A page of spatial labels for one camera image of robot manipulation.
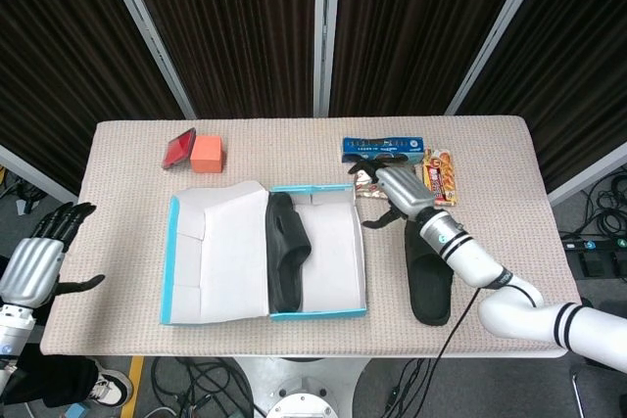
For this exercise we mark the yellow snack packet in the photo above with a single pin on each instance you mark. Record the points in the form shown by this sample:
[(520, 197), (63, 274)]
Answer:
[(443, 178)]

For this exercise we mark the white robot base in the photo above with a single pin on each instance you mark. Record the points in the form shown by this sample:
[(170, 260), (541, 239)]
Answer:
[(303, 401)]

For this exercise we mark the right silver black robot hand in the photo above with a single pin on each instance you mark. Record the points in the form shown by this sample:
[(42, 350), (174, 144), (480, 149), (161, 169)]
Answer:
[(406, 190)]

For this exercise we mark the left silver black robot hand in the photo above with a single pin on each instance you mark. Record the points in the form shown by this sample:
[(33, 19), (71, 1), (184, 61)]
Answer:
[(32, 268)]

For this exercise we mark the black trouser leg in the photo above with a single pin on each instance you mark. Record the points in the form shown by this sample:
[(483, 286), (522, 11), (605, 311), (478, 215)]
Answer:
[(54, 381)]

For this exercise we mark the silver red snack packet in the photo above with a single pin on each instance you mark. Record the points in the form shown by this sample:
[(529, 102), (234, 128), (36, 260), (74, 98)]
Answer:
[(365, 190)]

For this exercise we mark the grey partition post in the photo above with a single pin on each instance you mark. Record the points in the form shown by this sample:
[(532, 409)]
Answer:
[(325, 31), (588, 173), (499, 31), (147, 31), (34, 173)]

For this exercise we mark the white black sneaker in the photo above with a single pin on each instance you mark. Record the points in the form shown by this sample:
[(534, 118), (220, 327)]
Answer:
[(112, 386)]

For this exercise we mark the teal cardboard shoe box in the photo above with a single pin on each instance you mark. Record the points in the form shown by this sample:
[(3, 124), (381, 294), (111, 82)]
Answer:
[(230, 251)]

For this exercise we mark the dark ribbed partition panel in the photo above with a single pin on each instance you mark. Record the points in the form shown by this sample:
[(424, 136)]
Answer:
[(235, 21), (578, 56), (421, 21), (59, 46)]

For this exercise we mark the black power adapter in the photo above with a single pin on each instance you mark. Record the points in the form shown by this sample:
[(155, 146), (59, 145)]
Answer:
[(593, 264)]

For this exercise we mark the orange block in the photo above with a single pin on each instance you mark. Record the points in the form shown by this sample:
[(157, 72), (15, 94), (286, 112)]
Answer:
[(207, 153)]

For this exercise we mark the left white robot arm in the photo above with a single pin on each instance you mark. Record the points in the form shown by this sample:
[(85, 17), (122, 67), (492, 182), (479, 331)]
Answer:
[(14, 335)]

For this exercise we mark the flat red case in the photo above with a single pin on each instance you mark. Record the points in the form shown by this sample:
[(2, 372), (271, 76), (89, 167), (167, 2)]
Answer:
[(177, 149)]

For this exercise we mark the black slipper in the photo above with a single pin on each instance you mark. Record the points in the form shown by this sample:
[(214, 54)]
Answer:
[(431, 298), (286, 242)]

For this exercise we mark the beige textured table cloth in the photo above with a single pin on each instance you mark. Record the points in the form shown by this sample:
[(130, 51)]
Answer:
[(122, 242)]

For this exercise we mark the blue cookie package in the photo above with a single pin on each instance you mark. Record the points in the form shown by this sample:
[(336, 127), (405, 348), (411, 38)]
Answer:
[(382, 145)]

